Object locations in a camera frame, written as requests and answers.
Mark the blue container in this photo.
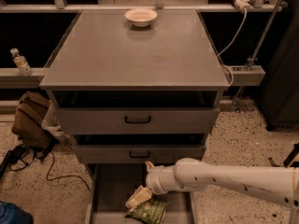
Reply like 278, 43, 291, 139
0, 203, 34, 224

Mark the brown backpack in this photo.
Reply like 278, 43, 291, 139
11, 91, 53, 149

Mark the black power adapter with cable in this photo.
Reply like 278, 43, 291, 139
0, 145, 91, 190

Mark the dark cabinet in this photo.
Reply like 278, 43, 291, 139
259, 0, 299, 132

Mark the grey top drawer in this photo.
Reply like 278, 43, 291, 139
57, 107, 220, 134

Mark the grey bottom drawer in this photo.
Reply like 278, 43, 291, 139
84, 164, 196, 224

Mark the black wheeled stand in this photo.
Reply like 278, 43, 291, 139
268, 143, 299, 168

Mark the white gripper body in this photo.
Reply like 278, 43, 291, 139
146, 165, 176, 195

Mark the grey drawer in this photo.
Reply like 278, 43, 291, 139
84, 164, 196, 224
57, 107, 220, 134
75, 145, 206, 164

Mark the grey middle drawer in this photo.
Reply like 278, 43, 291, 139
75, 145, 206, 164

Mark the grey drawer cabinet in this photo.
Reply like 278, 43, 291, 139
39, 8, 232, 224

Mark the white bowl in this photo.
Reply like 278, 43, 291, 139
124, 8, 158, 27

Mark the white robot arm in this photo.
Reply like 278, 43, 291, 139
125, 158, 299, 224

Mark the clear plastic water bottle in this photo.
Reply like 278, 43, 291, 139
10, 48, 33, 76

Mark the green jalapeno chip bag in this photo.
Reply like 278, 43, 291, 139
126, 198, 168, 224

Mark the white power plug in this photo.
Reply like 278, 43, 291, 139
234, 0, 251, 13

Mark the white cable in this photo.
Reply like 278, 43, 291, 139
216, 7, 249, 88

